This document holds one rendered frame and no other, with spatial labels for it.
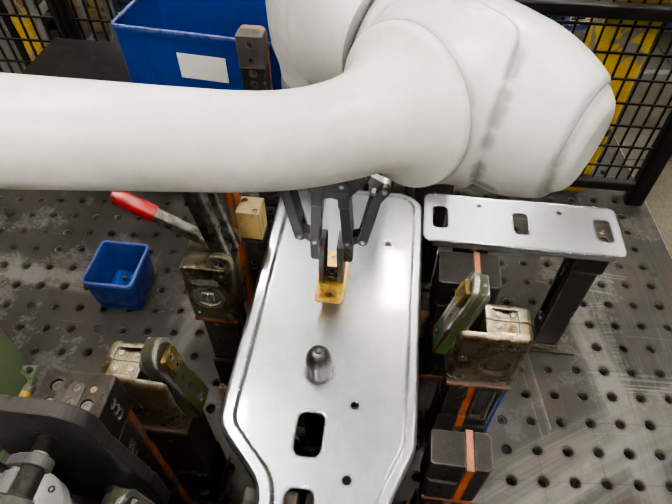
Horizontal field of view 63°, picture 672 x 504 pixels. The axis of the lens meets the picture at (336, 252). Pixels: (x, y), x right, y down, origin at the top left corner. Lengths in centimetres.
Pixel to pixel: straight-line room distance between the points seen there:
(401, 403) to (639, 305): 70
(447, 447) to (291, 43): 45
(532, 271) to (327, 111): 96
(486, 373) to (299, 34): 48
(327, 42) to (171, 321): 79
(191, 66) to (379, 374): 60
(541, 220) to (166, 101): 68
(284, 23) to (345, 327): 39
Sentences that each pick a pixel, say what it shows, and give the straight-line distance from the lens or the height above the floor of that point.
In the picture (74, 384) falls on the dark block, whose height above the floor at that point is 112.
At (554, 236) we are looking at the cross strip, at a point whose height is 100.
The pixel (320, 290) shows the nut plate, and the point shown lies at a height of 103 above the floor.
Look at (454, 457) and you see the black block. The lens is 65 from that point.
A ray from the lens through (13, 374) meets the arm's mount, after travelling 109.
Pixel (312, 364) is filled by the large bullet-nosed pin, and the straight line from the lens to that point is 63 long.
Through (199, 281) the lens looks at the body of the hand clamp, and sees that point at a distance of 74.
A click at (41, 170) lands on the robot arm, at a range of 30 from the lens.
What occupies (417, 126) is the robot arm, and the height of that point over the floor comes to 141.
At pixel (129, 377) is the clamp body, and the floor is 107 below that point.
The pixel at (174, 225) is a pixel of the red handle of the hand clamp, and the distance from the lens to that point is 70.
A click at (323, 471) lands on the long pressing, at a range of 62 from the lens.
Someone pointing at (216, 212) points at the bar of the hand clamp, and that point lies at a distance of 68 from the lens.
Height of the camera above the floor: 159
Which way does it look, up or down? 49 degrees down
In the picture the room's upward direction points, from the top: straight up
